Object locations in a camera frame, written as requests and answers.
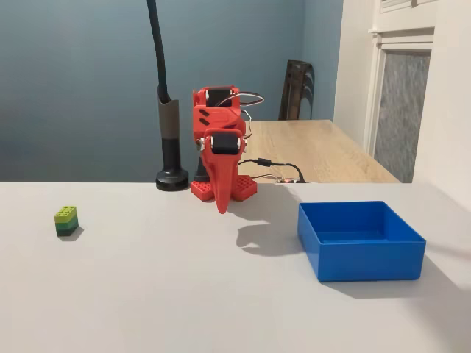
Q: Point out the blue plastic bin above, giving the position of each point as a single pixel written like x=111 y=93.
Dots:
x=368 y=257

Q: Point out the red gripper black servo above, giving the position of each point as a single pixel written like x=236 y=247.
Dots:
x=223 y=145

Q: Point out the dark folded chair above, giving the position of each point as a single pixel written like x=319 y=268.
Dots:
x=297 y=92

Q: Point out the green lego block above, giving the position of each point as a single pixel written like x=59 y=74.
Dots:
x=66 y=220

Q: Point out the white framed frosted window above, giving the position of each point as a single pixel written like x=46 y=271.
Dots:
x=401 y=110

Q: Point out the red robot arm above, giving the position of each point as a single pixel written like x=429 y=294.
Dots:
x=217 y=117

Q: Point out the black table clamp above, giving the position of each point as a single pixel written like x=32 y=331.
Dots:
x=199 y=173

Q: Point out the small controller board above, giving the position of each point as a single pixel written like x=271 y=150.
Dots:
x=285 y=179

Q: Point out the black gooseneck camera stand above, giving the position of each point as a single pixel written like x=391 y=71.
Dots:
x=168 y=147

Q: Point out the light wooden table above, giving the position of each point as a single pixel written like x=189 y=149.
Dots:
x=316 y=150

